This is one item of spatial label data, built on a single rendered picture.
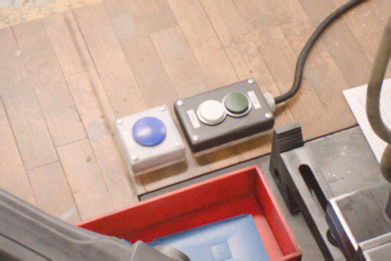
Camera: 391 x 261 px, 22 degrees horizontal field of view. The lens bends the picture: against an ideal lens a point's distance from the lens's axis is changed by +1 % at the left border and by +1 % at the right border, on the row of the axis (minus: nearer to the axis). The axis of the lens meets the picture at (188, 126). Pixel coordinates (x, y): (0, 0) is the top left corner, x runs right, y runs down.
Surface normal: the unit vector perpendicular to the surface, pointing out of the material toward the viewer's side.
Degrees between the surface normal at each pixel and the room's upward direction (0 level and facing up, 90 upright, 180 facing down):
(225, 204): 0
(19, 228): 26
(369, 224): 0
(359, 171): 0
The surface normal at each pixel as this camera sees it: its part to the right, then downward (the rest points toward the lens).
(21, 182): 0.00, -0.55
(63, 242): 0.41, -0.37
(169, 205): 0.35, 0.78
